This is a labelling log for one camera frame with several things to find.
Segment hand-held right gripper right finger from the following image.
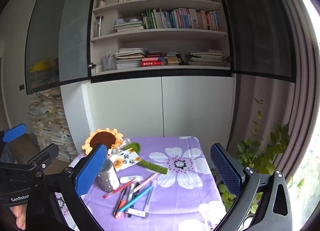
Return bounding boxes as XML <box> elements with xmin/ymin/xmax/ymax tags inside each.
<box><xmin>210</xmin><ymin>142</ymin><xmax>293</xmax><ymax>231</ymax></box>

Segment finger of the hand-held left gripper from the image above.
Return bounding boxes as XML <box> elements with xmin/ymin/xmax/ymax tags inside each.
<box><xmin>0</xmin><ymin>124</ymin><xmax>27</xmax><ymax>164</ymax></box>
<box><xmin>26</xmin><ymin>143</ymin><xmax>60</xmax><ymax>173</ymax></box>

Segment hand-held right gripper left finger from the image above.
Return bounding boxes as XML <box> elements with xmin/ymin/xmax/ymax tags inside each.
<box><xmin>25</xmin><ymin>143</ymin><xmax>108</xmax><ymax>231</ymax></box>

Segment grey fabric pen holder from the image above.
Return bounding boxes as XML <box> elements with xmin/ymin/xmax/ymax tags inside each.
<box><xmin>96</xmin><ymin>158</ymin><xmax>120</xmax><ymax>193</ymax></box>

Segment white eraser with label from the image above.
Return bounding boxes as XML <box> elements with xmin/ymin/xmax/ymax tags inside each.
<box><xmin>119</xmin><ymin>175</ymin><xmax>143</xmax><ymax>184</ymax></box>

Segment orange and yellow pens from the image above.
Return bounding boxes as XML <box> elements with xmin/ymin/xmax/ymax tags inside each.
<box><xmin>113</xmin><ymin>186</ymin><xmax>129</xmax><ymax>219</ymax></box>

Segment black marker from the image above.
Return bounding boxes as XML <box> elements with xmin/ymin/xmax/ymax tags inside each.
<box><xmin>125</xmin><ymin>182</ymin><xmax>140</xmax><ymax>218</ymax></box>

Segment blue pen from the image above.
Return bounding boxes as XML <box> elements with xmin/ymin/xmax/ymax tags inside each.
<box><xmin>116</xmin><ymin>185</ymin><xmax>154</xmax><ymax>213</ymax></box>

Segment clear red gel pen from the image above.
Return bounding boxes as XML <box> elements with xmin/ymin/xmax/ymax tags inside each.
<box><xmin>129</xmin><ymin>172</ymin><xmax>159</xmax><ymax>194</ymax></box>

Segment white rectangular eraser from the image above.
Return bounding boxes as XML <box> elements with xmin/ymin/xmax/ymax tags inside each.
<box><xmin>125</xmin><ymin>208</ymin><xmax>150</xmax><ymax>219</ymax></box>

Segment clear barrel pen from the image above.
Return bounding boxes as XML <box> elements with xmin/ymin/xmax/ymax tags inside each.
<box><xmin>142</xmin><ymin>180</ymin><xmax>155</xmax><ymax>213</ymax></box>

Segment person's left hand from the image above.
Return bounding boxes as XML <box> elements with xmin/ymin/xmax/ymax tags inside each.
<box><xmin>11</xmin><ymin>205</ymin><xmax>27</xmax><ymax>230</ymax></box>

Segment tall pile of books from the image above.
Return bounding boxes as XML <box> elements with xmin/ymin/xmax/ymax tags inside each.
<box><xmin>28</xmin><ymin>87</ymin><xmax>78</xmax><ymax>163</ymax></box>

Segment clear plastic wrap ribbon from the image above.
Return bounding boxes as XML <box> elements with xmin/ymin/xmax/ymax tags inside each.
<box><xmin>107</xmin><ymin>138</ymin><xmax>132</xmax><ymax>163</ymax></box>

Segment crochet sunflower head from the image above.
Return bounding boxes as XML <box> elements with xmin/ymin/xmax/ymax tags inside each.
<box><xmin>82</xmin><ymin>128</ymin><xmax>124</xmax><ymax>158</ymax></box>

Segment white sunflower print card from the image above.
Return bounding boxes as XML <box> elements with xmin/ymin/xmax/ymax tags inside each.
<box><xmin>113</xmin><ymin>149</ymin><xmax>142</xmax><ymax>172</ymax></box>

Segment green leafy plant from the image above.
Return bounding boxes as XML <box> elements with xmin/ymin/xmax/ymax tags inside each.
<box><xmin>214</xmin><ymin>98</ymin><xmax>305</xmax><ymax>214</ymax></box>

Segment green crochet leaf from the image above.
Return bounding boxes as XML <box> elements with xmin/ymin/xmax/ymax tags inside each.
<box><xmin>124</xmin><ymin>142</ymin><xmax>142</xmax><ymax>155</ymax></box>

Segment purple floral tablecloth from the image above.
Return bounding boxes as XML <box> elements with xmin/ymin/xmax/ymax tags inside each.
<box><xmin>54</xmin><ymin>135</ymin><xmax>240</xmax><ymax>231</ymax></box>

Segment green crochet stem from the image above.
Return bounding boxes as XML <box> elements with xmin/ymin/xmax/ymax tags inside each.
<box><xmin>138</xmin><ymin>156</ymin><xmax>169</xmax><ymax>174</ymax></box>

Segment white bookshelf cabinet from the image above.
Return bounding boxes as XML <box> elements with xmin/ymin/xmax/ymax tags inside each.
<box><xmin>59</xmin><ymin>0</ymin><xmax>237</xmax><ymax>151</ymax></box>

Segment pink grey curtain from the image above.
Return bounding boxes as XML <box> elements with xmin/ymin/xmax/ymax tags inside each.
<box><xmin>235</xmin><ymin>0</ymin><xmax>320</xmax><ymax>179</ymax></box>

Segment clear pen cup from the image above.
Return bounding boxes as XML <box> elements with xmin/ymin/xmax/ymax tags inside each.
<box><xmin>102</xmin><ymin>51</ymin><xmax>117</xmax><ymax>71</ymax></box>

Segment clear glass cabinet door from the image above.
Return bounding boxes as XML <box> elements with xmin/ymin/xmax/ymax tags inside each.
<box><xmin>24</xmin><ymin>0</ymin><xmax>100</xmax><ymax>95</ymax></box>

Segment stack of worn booklets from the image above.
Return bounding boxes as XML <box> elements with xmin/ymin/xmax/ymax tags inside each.
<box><xmin>186</xmin><ymin>50</ymin><xmax>225</xmax><ymax>66</ymax></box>

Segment stack of white magazines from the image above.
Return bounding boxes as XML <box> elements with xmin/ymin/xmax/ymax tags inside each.
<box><xmin>115</xmin><ymin>48</ymin><xmax>149</xmax><ymax>69</ymax></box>

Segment stack of red books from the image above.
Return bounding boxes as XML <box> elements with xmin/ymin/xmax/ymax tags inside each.
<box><xmin>141</xmin><ymin>51</ymin><xmax>166</xmax><ymax>68</ymax></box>

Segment small stack of brown books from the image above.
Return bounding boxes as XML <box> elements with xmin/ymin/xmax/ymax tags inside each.
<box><xmin>165</xmin><ymin>51</ymin><xmax>183</xmax><ymax>66</ymax></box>

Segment metal cylinder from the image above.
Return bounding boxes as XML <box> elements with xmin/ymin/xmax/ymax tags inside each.
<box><xmin>95</xmin><ymin>15</ymin><xmax>104</xmax><ymax>38</ymax></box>

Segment dark glass cabinet door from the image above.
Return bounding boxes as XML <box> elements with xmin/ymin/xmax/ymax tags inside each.
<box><xmin>212</xmin><ymin>0</ymin><xmax>298</xmax><ymax>83</ymax></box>

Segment stack of grey books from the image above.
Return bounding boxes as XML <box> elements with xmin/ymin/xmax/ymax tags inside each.
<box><xmin>114</xmin><ymin>18</ymin><xmax>145</xmax><ymax>33</ymax></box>

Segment row of tall books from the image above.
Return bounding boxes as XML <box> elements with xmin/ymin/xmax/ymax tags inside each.
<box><xmin>142</xmin><ymin>8</ymin><xmax>220</xmax><ymax>31</ymax></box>

